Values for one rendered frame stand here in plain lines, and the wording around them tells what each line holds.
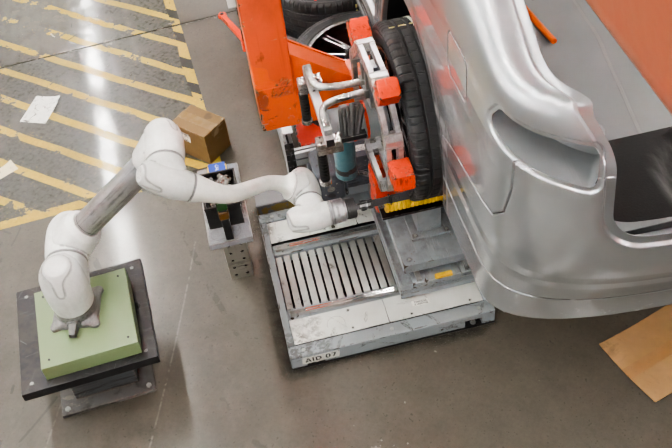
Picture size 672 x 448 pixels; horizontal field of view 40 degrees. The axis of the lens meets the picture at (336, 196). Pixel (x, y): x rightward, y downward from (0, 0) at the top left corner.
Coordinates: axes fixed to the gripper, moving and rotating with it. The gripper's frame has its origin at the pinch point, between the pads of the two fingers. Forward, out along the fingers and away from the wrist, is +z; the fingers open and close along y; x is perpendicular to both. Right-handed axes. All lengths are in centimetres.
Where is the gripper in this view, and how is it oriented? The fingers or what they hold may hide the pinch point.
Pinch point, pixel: (399, 197)
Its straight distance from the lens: 334.8
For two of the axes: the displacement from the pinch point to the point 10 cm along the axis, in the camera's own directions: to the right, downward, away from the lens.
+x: -2.2, -9.8, -0.1
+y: 0.9, -0.1, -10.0
